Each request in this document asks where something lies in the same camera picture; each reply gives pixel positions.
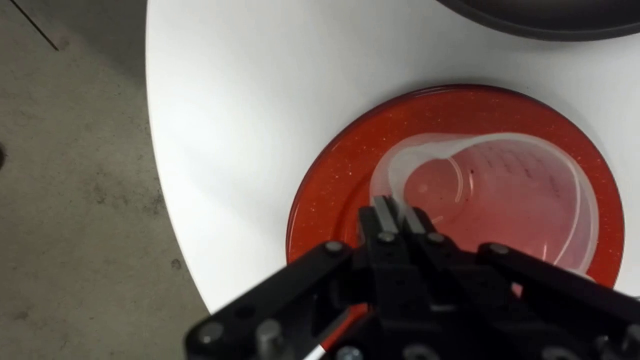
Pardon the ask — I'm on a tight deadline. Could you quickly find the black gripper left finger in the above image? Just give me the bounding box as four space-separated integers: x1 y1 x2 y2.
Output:
375 195 398 242

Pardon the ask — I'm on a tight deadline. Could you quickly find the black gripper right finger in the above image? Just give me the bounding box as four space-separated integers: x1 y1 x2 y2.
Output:
402 205 432 238

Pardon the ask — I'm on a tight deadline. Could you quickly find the clear plastic measuring jug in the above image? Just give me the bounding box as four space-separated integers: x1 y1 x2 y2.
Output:
371 132 601 271

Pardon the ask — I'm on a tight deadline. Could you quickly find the red plate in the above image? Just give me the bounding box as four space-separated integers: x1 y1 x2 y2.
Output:
286 83 624 285

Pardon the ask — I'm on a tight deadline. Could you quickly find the black frying pan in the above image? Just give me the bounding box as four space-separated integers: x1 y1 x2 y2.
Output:
438 0 640 42

